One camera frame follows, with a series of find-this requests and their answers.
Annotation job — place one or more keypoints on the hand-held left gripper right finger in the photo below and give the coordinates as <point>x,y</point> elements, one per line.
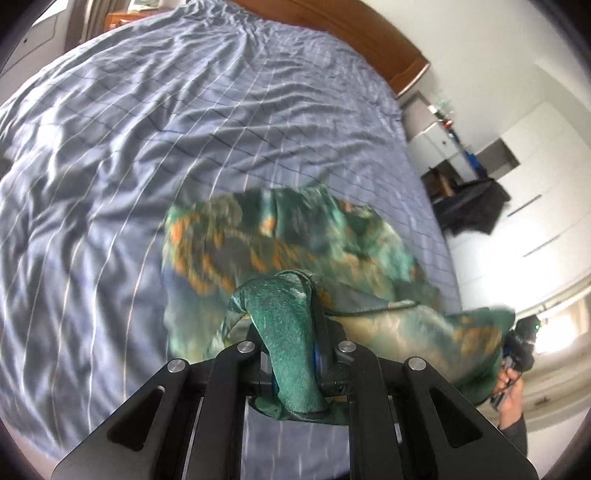
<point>323,355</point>

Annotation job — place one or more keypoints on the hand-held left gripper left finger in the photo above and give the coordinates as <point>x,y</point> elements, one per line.
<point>249,364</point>

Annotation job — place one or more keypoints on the green printed jacket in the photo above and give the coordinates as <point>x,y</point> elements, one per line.
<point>286,244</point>

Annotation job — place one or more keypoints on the person's right forearm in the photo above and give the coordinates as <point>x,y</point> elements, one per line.
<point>516,438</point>

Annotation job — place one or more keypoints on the person's right hand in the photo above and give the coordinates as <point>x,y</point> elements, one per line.
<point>512,399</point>

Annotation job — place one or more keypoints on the white wardrobe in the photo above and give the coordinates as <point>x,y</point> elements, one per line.
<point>545,207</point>

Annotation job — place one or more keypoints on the black coat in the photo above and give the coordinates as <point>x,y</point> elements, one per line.
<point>480,203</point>

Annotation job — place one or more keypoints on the wooden chair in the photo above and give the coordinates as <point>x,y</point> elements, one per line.
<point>445,184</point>

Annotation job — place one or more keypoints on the blue item on desk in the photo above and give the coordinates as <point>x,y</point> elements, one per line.
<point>472,162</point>

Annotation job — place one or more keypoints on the white desk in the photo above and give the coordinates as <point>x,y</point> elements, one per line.
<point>431,143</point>

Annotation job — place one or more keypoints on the blue checked duvet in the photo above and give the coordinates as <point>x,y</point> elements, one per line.
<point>138,138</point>

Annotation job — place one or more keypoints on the wooden bed headboard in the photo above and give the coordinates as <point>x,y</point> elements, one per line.
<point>369,41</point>

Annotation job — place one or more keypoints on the wooden nightstand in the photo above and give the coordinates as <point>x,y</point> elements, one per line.
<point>120,23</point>

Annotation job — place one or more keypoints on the beige curtain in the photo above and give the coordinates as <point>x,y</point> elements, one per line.
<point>87,14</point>

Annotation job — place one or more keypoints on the white window cabinet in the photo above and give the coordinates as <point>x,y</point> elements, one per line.
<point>32,41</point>

